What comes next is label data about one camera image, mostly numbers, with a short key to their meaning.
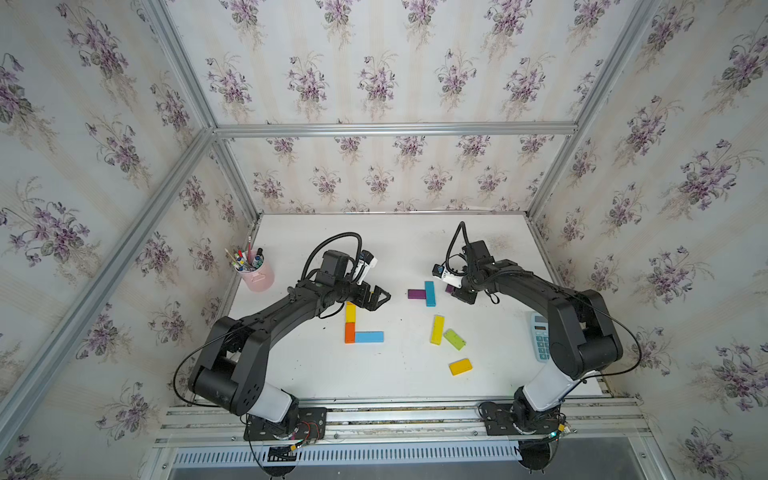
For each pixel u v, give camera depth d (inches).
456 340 34.2
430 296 37.6
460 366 32.4
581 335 18.4
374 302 30.2
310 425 28.2
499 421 28.8
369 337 34.2
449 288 34.0
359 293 30.1
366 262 30.7
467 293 32.4
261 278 36.4
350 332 34.7
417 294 38.5
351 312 36.5
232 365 17.1
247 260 36.9
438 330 35.3
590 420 29.6
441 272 33.0
